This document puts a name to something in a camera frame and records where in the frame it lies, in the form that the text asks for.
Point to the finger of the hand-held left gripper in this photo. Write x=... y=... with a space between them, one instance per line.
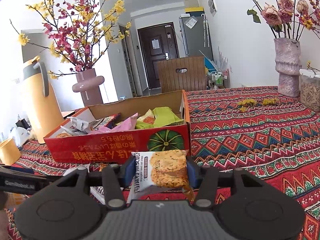
x=25 y=173

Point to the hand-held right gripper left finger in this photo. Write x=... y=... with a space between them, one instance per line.
x=128 y=172

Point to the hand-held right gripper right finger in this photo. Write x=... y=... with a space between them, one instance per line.
x=193 y=173

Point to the orange red cardboard box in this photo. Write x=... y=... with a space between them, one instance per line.
x=112 y=145

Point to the pink snack packet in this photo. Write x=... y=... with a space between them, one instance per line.
x=117 y=127

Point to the yellow orange snack packet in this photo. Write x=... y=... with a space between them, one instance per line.
x=145 y=120

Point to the dark red snack packet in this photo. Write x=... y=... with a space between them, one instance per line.
x=107 y=120

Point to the green snack packet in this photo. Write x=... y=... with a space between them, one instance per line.
x=167 y=118

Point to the silver red snack packet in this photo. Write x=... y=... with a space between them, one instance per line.
x=81 y=125

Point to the yellow cup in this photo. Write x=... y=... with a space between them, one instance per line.
x=8 y=152

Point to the white plastic bag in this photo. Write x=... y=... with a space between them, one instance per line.
x=21 y=136

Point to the yellow grey thermos jug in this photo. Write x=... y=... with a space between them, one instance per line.
x=42 y=110

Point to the patterned red tablecloth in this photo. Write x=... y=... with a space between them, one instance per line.
x=250 y=140

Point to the fallen yellow blossoms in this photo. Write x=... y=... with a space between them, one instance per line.
x=246 y=102

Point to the metal storage trolley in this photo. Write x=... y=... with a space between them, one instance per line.
x=217 y=78

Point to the metal folding rack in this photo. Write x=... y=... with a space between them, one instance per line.
x=128 y=62

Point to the blue bag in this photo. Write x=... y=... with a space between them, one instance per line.
x=209 y=65

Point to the dark brown door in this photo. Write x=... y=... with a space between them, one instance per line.
x=155 y=65

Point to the pale dried grass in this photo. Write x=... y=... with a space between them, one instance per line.
x=222 y=58

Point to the white paper notice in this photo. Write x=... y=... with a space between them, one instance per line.
x=155 y=44
x=191 y=23

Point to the grey refrigerator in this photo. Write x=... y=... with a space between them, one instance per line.
x=195 y=40

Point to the textured pink vase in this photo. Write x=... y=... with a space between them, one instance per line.
x=287 y=70

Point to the white umbrella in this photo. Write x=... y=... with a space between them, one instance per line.
x=205 y=30

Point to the red yellow blossom branches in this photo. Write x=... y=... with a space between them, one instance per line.
x=77 y=30

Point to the yellow beige box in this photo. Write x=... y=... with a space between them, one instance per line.
x=193 y=5

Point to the dried rose bouquet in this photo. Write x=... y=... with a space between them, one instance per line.
x=277 y=12

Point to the white wall fuse box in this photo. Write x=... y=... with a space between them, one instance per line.
x=212 y=3

